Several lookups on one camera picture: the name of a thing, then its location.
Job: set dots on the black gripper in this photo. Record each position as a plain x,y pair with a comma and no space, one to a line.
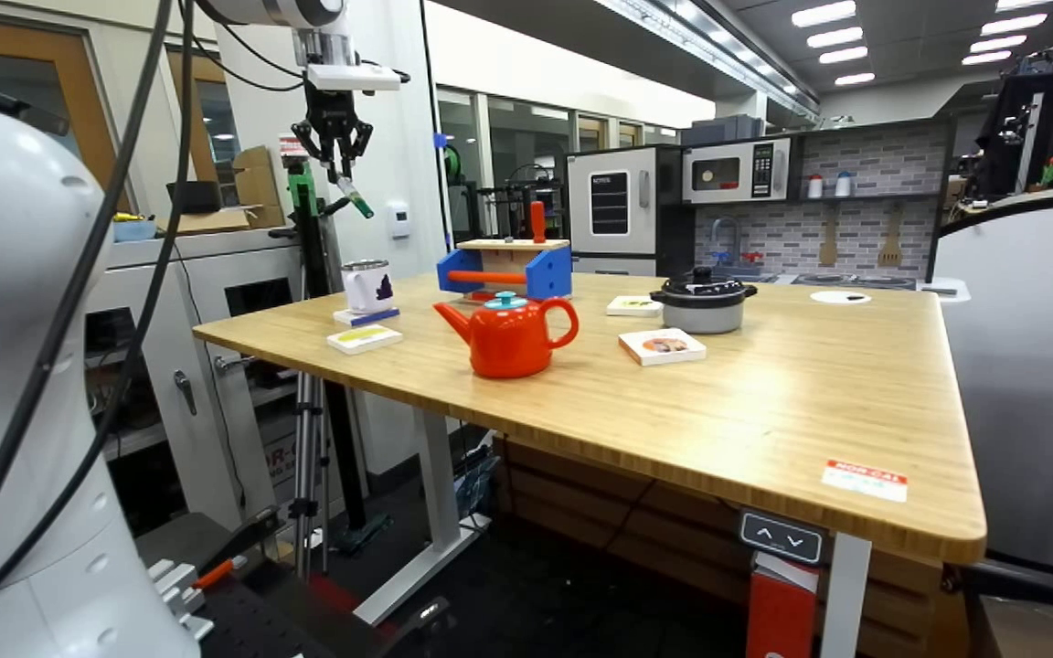
329,131

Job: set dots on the green marker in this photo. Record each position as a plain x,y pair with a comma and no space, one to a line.
356,197

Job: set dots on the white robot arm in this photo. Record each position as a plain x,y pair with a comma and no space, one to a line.
69,577

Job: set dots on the white metal mug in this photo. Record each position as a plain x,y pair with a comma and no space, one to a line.
365,291

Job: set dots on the yellow white small book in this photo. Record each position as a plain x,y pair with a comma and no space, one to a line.
362,336

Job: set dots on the blue wooden toy toolbox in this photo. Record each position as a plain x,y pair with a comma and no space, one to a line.
535,265

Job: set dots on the orange teapot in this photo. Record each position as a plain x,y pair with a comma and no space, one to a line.
509,335

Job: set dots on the white oven cabinet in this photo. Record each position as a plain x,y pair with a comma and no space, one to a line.
625,211

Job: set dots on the grey cabinet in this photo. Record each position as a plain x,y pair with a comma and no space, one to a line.
202,424

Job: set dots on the small yellow green book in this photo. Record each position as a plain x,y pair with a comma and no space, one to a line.
632,308

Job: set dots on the white table leg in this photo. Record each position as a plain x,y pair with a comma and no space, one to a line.
446,527

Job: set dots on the white red small book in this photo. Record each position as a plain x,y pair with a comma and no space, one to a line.
660,345

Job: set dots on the grey pot with black lid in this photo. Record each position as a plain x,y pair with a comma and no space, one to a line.
704,308

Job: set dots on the white microwave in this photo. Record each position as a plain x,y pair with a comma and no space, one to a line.
741,172

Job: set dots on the desk height control panel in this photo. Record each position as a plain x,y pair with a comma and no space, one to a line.
779,540

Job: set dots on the red white warning sticker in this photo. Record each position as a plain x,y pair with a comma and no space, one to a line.
865,479

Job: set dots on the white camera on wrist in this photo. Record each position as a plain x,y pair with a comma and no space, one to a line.
352,79

